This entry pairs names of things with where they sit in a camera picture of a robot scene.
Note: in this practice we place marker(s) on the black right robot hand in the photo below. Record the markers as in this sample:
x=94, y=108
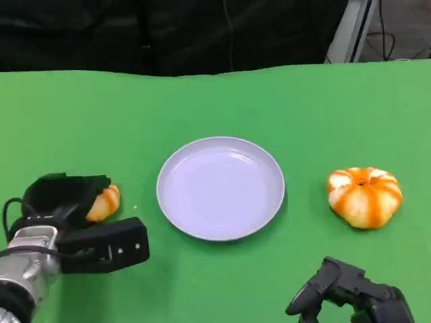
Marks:
x=370, y=297

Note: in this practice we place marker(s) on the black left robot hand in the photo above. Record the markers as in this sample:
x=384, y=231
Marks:
x=60, y=198

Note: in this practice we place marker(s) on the orange white toy bread roll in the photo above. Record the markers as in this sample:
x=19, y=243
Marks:
x=365, y=202
x=106, y=202

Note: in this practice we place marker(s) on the lilac plate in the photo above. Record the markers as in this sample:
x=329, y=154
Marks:
x=220, y=191

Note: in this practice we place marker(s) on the black backdrop cloth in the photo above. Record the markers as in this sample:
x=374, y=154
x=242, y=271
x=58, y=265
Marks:
x=101, y=33

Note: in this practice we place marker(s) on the green table cloth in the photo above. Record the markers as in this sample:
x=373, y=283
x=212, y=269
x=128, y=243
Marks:
x=215, y=101

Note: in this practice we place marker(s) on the white metal post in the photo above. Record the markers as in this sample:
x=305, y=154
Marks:
x=350, y=33

